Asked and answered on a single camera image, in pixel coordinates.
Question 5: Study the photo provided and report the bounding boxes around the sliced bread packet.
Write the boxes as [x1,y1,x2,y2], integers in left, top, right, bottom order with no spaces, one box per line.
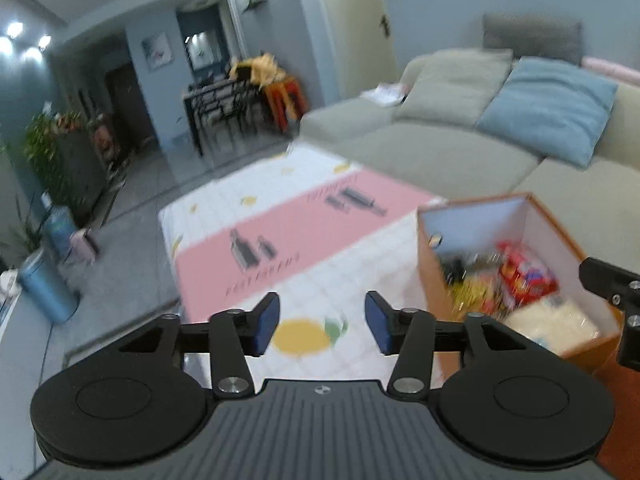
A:
[502,295,601,356]

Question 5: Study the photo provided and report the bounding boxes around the pink cloth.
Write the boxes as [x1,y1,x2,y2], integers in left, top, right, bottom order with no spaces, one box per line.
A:
[580,56,640,86]

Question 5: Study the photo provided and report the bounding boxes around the orange furry cushion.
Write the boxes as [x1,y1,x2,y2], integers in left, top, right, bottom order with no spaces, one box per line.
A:
[590,345,640,480]

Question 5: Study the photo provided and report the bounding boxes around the long-leaf potted plant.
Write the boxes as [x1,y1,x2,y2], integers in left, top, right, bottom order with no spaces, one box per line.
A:
[0,195,51,266]

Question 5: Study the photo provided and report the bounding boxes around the yellow cloth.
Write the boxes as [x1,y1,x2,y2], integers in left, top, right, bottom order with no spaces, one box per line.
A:
[230,52,288,86]

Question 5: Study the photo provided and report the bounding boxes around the grey cushion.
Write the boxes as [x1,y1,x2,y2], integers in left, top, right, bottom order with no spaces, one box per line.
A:
[482,12,585,66]

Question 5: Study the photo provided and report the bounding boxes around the blue water bottle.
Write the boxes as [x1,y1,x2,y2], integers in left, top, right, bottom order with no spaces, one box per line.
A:
[42,205,78,256]

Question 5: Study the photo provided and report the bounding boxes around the cream door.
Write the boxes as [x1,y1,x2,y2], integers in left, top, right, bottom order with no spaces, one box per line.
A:
[310,0,401,111]

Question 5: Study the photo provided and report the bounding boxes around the black dining chair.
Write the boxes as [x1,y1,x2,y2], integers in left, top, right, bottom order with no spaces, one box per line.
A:
[220,85,263,131]

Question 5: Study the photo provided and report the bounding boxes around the blue trash can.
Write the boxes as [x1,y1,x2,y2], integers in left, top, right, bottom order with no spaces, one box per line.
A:
[17,250,81,323]

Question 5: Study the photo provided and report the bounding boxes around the black dining table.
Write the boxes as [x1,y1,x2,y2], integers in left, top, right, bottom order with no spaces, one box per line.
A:
[182,77,281,156]

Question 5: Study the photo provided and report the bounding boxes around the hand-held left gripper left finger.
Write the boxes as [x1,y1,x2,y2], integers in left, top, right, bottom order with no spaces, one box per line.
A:
[117,291,281,396]

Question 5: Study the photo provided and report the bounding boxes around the green leafy plant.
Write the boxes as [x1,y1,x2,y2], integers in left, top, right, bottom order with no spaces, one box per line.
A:
[22,110,86,201]

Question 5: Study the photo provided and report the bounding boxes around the dark cabinet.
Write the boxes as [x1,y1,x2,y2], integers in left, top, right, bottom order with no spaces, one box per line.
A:
[55,120,113,221]

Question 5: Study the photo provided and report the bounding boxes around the yellow round biscuit packet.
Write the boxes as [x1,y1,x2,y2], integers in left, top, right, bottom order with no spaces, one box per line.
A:
[447,275,501,321]

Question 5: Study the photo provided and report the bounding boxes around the orange cardboard box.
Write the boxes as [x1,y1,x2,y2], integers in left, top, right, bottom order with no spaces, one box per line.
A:
[416,192,623,376]

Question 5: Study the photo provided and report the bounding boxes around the pink and white printed tablecloth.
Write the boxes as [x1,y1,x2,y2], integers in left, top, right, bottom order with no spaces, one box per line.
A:
[157,142,451,391]

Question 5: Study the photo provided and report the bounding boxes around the orange plastic stool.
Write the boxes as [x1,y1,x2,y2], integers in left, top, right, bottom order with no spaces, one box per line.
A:
[262,80,308,133]

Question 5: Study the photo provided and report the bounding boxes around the dark wooden door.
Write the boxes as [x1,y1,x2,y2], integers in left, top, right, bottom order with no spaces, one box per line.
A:
[102,62,161,151]

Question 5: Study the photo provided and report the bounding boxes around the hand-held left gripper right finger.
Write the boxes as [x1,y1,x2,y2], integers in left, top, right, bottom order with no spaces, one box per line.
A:
[364,290,573,396]

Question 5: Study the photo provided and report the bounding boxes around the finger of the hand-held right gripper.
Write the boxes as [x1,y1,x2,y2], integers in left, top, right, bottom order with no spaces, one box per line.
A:
[579,256,640,372]

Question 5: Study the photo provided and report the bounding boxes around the beige cushion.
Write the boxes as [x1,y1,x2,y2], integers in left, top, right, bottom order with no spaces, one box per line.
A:
[395,49,516,128]

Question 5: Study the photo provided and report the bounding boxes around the white papers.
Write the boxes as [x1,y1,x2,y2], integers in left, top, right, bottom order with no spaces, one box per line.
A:
[360,84,411,108]

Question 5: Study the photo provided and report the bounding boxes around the blue cushion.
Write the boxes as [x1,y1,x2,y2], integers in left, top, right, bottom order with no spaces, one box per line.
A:
[475,57,618,168]

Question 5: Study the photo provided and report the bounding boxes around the framed wall picture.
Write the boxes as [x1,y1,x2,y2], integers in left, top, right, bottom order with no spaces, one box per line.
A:
[142,32,176,71]

